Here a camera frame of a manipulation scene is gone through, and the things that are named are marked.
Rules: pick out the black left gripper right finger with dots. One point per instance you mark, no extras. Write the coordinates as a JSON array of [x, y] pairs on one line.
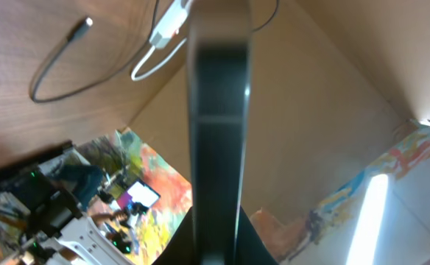
[[250, 249]]

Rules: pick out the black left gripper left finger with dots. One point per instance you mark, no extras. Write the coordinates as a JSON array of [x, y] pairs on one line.
[[180, 249]]

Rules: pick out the blue Samsung Galaxy smartphone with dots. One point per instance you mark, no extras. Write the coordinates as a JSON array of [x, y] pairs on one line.
[[218, 96]]

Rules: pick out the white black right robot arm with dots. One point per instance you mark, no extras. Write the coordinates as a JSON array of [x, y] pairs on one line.
[[55, 214]]

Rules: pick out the white power strip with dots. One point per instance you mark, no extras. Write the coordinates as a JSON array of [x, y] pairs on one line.
[[170, 23]]

